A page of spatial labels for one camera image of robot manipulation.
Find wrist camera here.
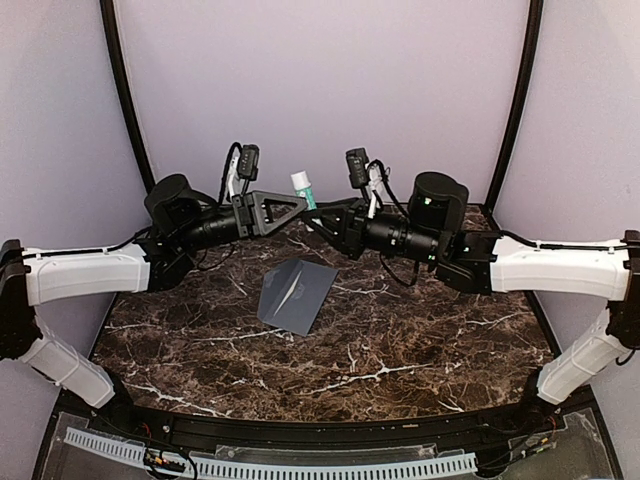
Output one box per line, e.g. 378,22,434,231
236,144,260,182
345,147,369,190

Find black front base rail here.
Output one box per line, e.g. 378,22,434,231
49,377,601,459

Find grey paper envelope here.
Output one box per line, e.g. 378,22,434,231
257,258,338,337

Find right black frame post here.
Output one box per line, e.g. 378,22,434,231
483,0,544,216

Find white slotted cable duct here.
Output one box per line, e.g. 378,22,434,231
64,427,477,479

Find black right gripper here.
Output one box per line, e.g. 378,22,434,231
300,197,443,265

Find green and white glue stick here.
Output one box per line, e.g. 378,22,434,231
290,171,317,210

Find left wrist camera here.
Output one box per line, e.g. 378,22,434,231
236,144,260,182

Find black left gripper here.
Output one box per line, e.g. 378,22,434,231
176,191,310,253

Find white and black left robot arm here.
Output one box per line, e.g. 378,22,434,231
1,174,306,436

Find black frame post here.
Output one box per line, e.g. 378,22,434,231
99,0,156,194
483,0,544,216

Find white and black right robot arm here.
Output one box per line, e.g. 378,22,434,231
303,172,639,434

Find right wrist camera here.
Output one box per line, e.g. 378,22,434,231
345,147,369,190

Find left black frame post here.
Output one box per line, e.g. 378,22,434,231
99,0,156,194

